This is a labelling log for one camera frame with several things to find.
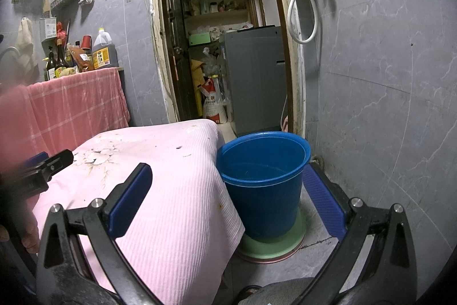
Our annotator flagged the metal faucet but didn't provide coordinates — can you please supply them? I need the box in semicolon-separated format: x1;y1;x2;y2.
0;46;20;68

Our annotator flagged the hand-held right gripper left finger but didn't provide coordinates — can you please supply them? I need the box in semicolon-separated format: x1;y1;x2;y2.
36;163;165;305

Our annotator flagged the white rice bag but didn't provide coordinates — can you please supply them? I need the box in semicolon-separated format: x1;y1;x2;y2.
202;74;228;124

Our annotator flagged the person's left hand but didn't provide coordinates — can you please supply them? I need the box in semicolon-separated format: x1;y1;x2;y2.
21;212;41;254

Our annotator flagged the yellow plastic item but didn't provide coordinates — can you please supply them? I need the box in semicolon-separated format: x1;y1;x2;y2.
191;59;206;105

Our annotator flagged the grey washing machine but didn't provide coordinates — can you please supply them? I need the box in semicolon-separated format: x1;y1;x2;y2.
224;25;288;137

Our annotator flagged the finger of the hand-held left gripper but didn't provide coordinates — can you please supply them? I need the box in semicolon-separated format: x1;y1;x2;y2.
21;152;49;170
25;149;74;184

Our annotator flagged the wooden door frame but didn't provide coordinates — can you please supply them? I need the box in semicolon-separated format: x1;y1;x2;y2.
148;0;308;137

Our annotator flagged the red plaid cloth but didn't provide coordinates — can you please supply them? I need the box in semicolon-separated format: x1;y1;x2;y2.
0;67;131;163

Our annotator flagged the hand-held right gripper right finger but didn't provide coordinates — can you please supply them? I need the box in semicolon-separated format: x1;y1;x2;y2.
286;163;418;305

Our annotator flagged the beige towel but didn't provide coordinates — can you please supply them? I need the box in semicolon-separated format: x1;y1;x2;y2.
16;17;38;75

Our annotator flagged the dark sandal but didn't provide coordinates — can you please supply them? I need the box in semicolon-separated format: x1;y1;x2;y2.
237;285;263;299

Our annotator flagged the dark glass bottle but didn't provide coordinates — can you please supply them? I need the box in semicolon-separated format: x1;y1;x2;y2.
54;39;70;77
46;47;58;81

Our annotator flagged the pink ribbed blanket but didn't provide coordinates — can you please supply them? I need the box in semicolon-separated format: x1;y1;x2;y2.
30;119;246;305

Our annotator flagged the white cable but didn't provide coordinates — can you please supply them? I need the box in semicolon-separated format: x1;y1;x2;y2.
142;0;158;27

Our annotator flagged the cooking oil jug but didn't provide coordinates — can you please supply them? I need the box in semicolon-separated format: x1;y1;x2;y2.
92;27;117;69

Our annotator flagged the dark wooden door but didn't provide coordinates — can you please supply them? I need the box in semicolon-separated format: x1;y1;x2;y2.
163;0;199;121

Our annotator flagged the row of small jars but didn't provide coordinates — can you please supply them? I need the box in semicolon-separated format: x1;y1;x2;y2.
198;0;248;14

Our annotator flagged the green plastic basin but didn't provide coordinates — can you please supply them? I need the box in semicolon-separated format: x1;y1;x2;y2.
237;208;308;257

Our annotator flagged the blue plastic bucket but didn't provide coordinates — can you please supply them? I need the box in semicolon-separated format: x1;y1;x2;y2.
216;131;312;243

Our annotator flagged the metal utensil holder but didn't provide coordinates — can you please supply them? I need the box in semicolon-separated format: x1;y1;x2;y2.
40;17;58;41

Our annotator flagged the bunch of clear bags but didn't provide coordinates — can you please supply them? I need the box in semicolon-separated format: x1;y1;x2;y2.
202;47;224;77

